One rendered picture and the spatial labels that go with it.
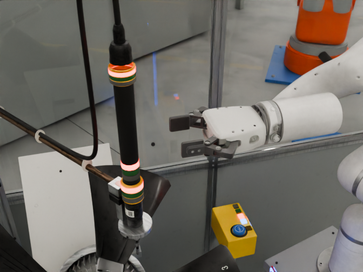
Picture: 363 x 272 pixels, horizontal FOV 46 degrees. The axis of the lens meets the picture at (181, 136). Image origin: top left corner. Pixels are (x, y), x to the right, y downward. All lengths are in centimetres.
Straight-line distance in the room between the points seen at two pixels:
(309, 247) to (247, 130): 85
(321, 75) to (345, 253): 64
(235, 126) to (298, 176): 131
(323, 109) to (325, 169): 129
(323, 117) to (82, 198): 74
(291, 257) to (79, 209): 71
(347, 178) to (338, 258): 29
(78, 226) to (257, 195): 100
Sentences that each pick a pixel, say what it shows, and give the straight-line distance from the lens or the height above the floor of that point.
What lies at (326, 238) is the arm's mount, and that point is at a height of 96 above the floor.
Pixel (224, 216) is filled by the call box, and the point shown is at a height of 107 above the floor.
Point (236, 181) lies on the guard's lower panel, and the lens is 193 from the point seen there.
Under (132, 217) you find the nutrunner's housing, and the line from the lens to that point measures 87.
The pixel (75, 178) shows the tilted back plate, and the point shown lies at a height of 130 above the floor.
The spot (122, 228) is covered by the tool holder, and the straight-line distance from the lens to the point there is 90.
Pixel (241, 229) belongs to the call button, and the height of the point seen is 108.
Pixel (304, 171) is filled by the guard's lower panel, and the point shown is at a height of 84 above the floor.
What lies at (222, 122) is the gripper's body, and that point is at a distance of 80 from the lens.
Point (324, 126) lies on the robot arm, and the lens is 87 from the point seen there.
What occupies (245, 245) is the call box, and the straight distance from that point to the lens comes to 144.
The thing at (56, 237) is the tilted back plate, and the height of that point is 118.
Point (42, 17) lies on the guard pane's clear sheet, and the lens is 142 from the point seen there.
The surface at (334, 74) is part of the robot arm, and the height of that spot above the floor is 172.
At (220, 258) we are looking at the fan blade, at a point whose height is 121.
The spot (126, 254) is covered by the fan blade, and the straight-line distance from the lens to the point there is 106.
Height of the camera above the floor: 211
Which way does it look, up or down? 35 degrees down
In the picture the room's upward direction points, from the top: straight up
